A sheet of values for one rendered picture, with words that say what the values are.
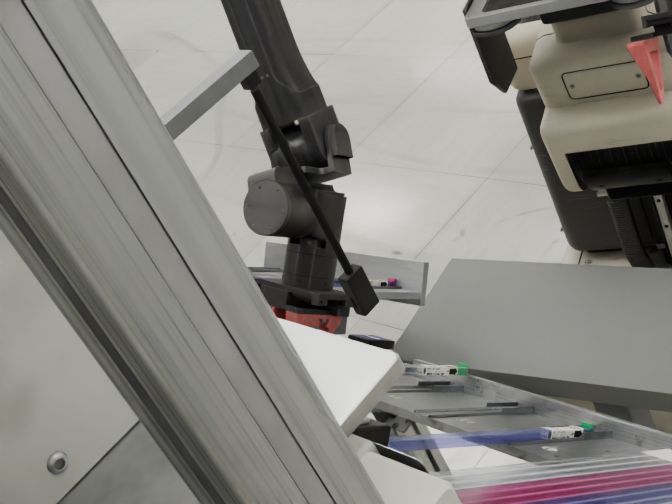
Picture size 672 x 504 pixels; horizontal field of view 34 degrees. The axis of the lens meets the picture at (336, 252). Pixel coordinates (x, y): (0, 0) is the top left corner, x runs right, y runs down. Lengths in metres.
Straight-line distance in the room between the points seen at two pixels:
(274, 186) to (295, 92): 0.12
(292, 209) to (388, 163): 2.33
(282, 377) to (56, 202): 0.09
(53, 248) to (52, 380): 0.17
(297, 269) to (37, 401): 0.74
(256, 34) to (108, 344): 0.88
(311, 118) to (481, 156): 2.12
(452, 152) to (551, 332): 1.76
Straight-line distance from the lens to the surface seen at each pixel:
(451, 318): 1.72
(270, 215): 1.10
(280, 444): 0.33
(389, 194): 3.27
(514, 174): 3.12
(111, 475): 0.46
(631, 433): 1.28
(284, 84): 1.17
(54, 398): 0.45
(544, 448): 1.15
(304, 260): 1.16
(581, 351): 1.58
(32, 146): 0.26
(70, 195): 0.27
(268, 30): 1.17
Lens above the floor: 1.65
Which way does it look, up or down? 32 degrees down
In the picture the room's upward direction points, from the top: 28 degrees counter-clockwise
